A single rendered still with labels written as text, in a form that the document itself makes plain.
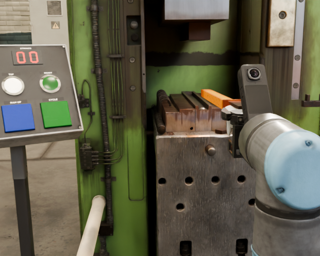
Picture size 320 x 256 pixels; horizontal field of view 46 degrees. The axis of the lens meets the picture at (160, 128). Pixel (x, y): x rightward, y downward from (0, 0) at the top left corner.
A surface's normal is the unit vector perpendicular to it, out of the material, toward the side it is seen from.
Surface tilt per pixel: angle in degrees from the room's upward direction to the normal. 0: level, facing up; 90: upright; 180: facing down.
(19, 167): 90
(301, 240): 91
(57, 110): 60
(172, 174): 90
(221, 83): 90
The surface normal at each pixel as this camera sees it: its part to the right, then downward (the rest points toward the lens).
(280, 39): 0.05, 0.21
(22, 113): 0.40, -0.33
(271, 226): -0.72, 0.16
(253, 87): 0.07, -0.32
